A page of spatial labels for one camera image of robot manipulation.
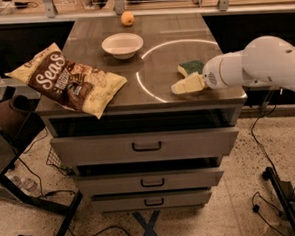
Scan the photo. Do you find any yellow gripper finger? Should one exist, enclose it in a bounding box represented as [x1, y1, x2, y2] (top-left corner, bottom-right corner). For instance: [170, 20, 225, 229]
[171, 72, 207, 94]

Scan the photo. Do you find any green and yellow sponge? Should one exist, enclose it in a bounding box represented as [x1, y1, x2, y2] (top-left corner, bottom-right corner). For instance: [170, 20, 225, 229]
[177, 60, 204, 77]

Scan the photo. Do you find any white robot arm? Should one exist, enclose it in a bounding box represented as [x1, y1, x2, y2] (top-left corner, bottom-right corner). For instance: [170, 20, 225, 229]
[171, 35, 295, 95]

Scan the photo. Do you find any grey drawer cabinet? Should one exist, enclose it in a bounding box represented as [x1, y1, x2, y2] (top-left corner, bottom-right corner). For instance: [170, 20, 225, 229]
[37, 14, 246, 201]

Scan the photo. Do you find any white bowl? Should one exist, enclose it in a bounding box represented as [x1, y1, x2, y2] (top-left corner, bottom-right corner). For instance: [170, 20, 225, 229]
[102, 33, 144, 60]

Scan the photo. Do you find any orange fruit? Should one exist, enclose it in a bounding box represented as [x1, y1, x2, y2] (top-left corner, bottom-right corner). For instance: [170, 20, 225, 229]
[120, 11, 135, 27]

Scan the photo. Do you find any top grey drawer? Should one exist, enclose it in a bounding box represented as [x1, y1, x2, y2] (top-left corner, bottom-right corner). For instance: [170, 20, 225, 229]
[51, 127, 239, 167]

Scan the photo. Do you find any grey drawer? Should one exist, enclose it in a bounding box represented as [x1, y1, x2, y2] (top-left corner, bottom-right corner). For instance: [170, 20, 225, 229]
[91, 189, 212, 213]
[51, 127, 239, 167]
[76, 168, 223, 195]

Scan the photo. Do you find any brown and yellow chip bag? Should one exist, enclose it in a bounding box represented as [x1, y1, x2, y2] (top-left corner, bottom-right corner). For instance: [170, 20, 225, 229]
[7, 43, 127, 119]

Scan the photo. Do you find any middle grey drawer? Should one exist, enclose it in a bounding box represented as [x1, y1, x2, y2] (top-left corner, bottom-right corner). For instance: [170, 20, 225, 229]
[76, 168, 223, 195]

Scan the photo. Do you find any bottom grey drawer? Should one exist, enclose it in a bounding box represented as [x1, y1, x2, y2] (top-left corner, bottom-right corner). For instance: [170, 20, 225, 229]
[91, 189, 212, 213]

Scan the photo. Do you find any black side table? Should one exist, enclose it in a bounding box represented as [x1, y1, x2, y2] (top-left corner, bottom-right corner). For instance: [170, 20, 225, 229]
[0, 81, 87, 236]

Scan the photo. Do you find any plastic bottle on floor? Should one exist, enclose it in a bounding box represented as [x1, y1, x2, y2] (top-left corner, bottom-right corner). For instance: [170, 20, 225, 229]
[8, 175, 38, 195]

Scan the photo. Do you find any black stand with cables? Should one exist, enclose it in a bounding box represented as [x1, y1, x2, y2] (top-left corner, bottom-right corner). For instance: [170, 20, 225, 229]
[244, 87, 295, 236]

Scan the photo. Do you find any grey shelf rail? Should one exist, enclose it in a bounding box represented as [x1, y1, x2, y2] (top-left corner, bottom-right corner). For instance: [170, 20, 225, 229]
[0, 0, 295, 25]

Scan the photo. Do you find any black floor cable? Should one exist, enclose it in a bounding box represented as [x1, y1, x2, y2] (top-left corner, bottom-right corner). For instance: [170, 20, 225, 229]
[66, 220, 139, 236]

